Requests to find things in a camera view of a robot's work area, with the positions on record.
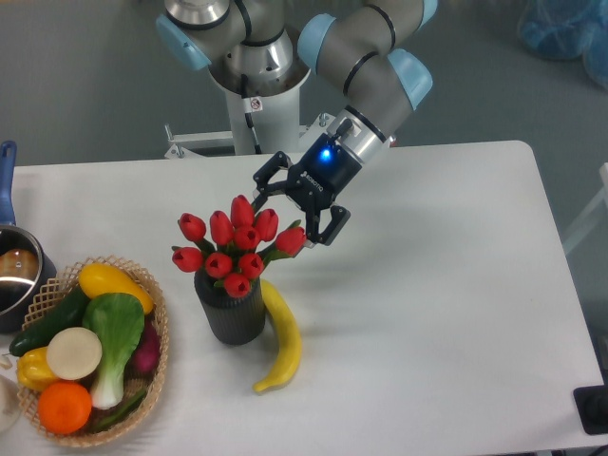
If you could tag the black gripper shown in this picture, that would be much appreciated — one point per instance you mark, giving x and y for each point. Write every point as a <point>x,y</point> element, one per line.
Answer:
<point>313,183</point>

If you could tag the red tulip bouquet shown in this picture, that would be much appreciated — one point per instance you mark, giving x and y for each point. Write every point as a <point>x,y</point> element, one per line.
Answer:
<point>233,249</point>

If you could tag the dark grey ribbed vase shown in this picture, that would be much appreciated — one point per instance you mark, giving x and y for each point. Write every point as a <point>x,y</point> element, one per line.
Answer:
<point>233,321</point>

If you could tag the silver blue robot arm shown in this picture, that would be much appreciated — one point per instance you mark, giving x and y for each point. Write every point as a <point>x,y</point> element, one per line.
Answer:
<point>261,63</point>

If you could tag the yellow banana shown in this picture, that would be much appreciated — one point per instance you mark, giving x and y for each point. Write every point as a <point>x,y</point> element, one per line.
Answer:
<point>288,338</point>

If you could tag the green bok choy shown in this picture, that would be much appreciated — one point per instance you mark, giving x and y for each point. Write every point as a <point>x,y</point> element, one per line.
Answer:
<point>118,320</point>

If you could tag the yellow squash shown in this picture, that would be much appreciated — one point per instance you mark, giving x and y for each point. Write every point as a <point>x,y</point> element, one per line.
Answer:
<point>98,279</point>

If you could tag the purple sweet potato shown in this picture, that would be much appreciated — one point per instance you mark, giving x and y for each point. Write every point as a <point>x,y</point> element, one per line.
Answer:
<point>147,355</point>

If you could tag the dark green cucumber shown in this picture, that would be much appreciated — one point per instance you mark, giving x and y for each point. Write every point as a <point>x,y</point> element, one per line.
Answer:
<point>68,313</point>

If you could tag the woven wicker basket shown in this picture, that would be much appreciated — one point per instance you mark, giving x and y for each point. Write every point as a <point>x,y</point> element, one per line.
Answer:
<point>49,296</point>

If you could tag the white round radish slice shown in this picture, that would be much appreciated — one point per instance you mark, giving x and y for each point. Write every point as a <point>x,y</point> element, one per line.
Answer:
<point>74,353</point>

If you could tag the blue plastic bag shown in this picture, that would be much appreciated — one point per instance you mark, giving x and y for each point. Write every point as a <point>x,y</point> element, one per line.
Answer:
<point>568,30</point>

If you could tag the green chili pepper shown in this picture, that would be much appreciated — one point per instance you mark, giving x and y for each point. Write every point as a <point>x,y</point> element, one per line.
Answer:
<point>120,413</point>

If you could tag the orange fruit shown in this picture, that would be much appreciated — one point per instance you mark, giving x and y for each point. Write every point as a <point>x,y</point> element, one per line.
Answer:
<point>64,407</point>

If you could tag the yellow bell pepper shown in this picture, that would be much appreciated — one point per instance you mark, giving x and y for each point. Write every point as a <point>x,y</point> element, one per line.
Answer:
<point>33,371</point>

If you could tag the white garlic piece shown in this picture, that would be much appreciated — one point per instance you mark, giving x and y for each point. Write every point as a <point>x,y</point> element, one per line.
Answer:
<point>5,362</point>

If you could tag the black device at table edge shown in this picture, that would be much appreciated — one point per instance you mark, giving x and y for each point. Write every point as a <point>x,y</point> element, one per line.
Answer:
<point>591,404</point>

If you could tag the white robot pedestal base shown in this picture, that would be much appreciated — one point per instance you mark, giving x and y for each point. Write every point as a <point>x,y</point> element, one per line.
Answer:
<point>258,124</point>

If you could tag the blue handled saucepan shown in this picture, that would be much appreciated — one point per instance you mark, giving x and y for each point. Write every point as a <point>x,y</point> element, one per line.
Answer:
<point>25,267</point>

